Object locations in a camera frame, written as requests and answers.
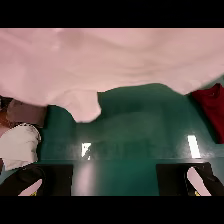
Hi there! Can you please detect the pink T-shirt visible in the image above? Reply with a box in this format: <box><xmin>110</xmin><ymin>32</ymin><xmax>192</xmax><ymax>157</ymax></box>
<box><xmin>0</xmin><ymin>28</ymin><xmax>224</xmax><ymax>124</ymax></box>

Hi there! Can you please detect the brown garment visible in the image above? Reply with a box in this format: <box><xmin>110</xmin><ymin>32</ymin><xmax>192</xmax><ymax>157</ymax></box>
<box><xmin>5</xmin><ymin>98</ymin><xmax>48</xmax><ymax>128</ymax></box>

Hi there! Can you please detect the white garment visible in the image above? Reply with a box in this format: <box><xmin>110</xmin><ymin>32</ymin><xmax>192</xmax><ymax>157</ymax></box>
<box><xmin>0</xmin><ymin>123</ymin><xmax>42</xmax><ymax>172</ymax></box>

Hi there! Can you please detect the red T-shirt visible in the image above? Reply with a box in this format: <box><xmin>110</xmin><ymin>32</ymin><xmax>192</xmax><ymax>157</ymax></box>
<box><xmin>190</xmin><ymin>82</ymin><xmax>224</xmax><ymax>145</ymax></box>

